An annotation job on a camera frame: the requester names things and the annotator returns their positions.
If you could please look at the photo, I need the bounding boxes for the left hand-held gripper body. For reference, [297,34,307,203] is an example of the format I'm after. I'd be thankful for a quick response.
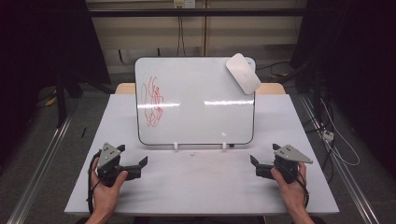
[96,142,143,188]

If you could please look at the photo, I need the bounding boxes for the wooden table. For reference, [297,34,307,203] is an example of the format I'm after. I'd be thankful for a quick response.
[115,82,287,96]

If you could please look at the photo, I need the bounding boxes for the black metal stand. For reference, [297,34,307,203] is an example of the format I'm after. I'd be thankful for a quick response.
[53,68,84,129]

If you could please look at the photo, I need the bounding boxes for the black horizontal bar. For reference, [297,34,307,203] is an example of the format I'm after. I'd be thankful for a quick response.
[88,7,305,18]

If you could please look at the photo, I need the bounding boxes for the person's left hand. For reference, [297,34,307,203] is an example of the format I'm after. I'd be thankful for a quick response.
[90,156,130,217]

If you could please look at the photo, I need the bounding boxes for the white power strip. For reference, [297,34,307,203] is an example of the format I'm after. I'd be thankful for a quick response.
[321,129,335,143]

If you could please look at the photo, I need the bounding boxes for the person's right hand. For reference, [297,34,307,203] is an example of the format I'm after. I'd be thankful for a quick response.
[270,161,310,217]

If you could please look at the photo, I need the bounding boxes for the white whiteboard with red scribble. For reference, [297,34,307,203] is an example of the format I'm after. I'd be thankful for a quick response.
[134,56,257,147]

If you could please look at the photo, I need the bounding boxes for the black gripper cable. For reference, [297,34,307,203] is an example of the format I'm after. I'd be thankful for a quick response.
[86,150,103,217]
[293,172,311,209]

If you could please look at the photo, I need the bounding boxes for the black hanging cables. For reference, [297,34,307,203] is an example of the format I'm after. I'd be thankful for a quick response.
[176,15,187,57]

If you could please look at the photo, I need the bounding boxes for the white cable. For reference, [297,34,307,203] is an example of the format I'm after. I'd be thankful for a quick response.
[319,97,361,167]

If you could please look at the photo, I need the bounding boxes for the white wall outlet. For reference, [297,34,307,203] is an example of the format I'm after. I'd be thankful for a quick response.
[173,0,197,9]

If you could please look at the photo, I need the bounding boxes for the white whiteboard eraser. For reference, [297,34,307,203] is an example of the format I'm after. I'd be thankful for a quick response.
[225,52,262,95]

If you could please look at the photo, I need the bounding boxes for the black floor cable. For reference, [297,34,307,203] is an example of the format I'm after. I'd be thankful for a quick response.
[256,61,293,72]

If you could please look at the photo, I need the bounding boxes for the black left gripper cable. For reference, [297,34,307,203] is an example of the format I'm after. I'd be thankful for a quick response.
[86,150,103,217]

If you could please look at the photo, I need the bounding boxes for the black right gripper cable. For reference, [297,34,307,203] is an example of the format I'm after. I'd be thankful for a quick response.
[293,172,311,209]

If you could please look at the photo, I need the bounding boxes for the metal floor rail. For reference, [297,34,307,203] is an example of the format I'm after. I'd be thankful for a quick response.
[298,94,381,224]
[6,101,80,224]

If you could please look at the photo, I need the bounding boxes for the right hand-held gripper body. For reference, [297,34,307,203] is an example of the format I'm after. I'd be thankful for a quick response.
[255,144,314,185]

